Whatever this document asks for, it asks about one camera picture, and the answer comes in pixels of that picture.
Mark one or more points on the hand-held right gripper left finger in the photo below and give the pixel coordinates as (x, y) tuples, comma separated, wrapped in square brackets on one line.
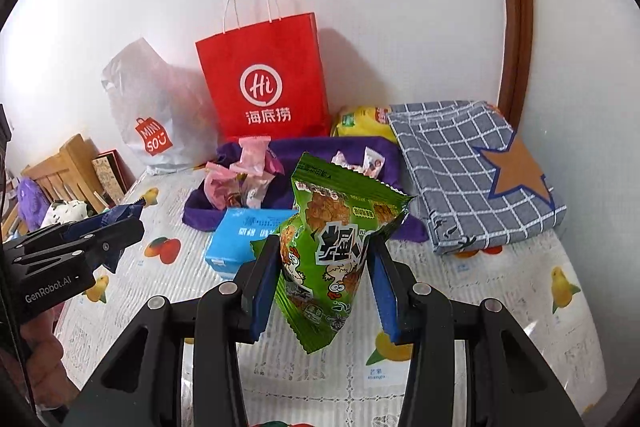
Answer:
[(265, 292)]

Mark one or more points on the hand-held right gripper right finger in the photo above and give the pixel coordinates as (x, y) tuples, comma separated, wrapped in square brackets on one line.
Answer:
[(386, 292)]

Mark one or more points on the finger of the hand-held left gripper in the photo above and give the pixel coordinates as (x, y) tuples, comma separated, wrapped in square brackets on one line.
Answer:
[(105, 219), (115, 242)]

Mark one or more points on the green snack packet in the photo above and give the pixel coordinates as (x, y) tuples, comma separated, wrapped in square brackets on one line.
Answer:
[(325, 227)]

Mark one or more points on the white snack packet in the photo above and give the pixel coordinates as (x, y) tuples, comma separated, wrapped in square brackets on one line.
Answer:
[(257, 194)]

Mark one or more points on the pink snack packet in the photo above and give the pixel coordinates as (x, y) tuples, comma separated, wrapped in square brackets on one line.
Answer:
[(222, 184)]

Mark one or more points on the red snack packet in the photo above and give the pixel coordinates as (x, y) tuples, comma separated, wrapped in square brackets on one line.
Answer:
[(356, 167)]

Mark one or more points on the pink packet silver stripes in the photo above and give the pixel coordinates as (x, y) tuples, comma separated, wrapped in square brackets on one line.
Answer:
[(252, 154)]

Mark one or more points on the person's left hand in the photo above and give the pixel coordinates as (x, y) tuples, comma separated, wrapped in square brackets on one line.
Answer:
[(47, 357)]

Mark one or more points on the white plush toy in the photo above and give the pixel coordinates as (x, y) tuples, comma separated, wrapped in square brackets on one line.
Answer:
[(65, 209)]

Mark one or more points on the patterned dark red box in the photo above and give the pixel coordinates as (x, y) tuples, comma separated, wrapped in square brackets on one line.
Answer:
[(107, 177)]

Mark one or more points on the blue tissue pack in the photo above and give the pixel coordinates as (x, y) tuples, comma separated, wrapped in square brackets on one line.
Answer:
[(235, 237)]

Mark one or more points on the wooden furniture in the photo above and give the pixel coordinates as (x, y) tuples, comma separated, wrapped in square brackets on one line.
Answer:
[(65, 167)]

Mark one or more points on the purple plush toy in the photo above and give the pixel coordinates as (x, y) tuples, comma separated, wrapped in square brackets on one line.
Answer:
[(31, 202)]

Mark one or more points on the purple towel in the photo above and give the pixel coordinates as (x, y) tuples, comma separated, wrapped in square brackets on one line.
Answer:
[(200, 207)]

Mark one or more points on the fruit print tablecloth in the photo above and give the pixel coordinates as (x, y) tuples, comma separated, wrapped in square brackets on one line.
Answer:
[(500, 307)]

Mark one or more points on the white plastic bag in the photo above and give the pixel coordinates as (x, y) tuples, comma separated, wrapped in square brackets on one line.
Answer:
[(160, 107)]

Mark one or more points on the grey checked folded cloth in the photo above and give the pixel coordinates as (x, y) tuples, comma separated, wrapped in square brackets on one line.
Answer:
[(450, 167)]

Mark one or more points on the yellow snack bag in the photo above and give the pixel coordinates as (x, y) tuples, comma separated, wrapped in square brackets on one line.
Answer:
[(360, 122)]

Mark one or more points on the red paper bag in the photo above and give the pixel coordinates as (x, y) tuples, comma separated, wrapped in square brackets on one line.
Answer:
[(260, 57)]

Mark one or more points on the wooden door frame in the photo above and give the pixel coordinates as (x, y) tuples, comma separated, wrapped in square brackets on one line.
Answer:
[(515, 7)]

